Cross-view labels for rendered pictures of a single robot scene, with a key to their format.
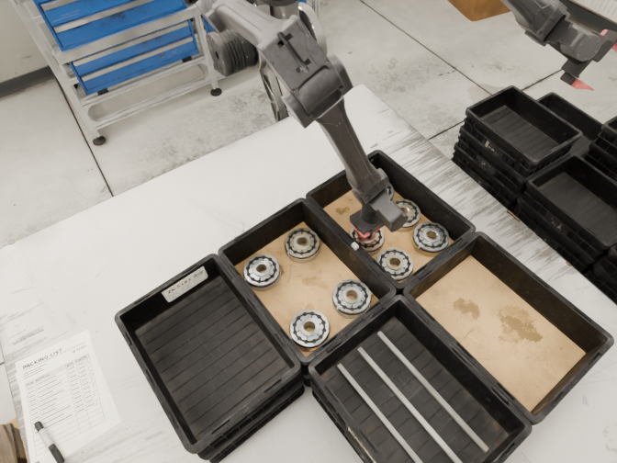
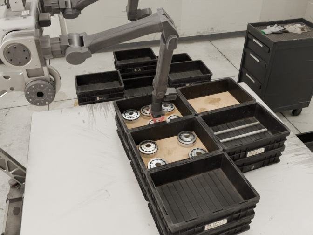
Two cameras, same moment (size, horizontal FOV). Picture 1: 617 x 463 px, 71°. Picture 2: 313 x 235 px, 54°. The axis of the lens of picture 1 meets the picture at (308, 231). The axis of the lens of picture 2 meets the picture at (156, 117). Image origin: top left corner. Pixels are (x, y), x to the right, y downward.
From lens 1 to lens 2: 1.21 m
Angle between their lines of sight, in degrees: 53
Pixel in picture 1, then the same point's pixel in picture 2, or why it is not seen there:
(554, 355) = (227, 97)
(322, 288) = (176, 148)
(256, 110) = not seen: outside the picture
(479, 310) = (204, 107)
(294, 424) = not seen: hidden behind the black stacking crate
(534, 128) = (98, 83)
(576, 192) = (134, 91)
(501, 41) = not seen: hidden behind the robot
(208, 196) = (64, 204)
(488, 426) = (250, 120)
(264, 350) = (203, 177)
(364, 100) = (46, 115)
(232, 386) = (219, 194)
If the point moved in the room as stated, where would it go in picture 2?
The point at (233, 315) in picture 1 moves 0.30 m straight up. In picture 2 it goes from (178, 187) to (181, 137)
